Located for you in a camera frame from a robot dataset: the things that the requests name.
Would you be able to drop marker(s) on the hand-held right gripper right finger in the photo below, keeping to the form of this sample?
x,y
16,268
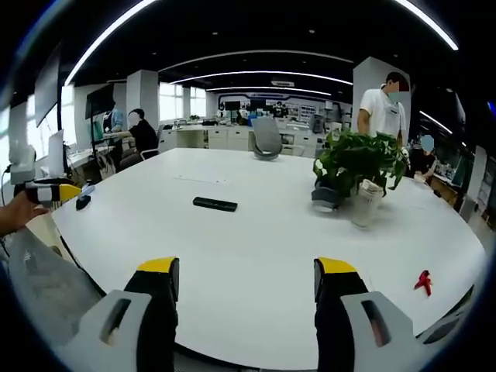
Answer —
x,y
345,310

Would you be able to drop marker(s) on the clear glass jar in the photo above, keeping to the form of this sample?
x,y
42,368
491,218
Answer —
x,y
366,205

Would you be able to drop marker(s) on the black remote control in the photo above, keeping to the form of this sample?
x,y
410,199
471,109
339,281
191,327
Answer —
x,y
215,204

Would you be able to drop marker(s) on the red clip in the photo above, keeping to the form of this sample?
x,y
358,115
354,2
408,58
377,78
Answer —
x,y
423,281

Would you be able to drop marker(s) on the white computer monitor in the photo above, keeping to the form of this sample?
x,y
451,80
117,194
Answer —
x,y
55,153

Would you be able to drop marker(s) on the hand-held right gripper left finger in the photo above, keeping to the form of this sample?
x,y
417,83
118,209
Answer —
x,y
143,310

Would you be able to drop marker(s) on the small black and white object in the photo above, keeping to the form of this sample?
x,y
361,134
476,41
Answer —
x,y
84,197

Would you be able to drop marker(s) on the person's left hand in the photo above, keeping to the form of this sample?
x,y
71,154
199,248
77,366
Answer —
x,y
21,213

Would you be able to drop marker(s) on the green potted plant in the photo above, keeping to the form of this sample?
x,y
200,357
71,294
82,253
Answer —
x,y
358,160

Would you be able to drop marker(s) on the white cabinet row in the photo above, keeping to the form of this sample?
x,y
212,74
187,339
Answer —
x,y
236,136

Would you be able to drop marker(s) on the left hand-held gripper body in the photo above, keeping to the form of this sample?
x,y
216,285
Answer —
x,y
21,162

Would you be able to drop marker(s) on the black monitor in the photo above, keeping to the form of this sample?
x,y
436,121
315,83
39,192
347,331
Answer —
x,y
100,101

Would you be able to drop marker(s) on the grey mesh chair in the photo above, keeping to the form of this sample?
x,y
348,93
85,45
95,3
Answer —
x,y
50,286

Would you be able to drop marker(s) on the grey office chair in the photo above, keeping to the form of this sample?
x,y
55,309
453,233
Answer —
x,y
265,138

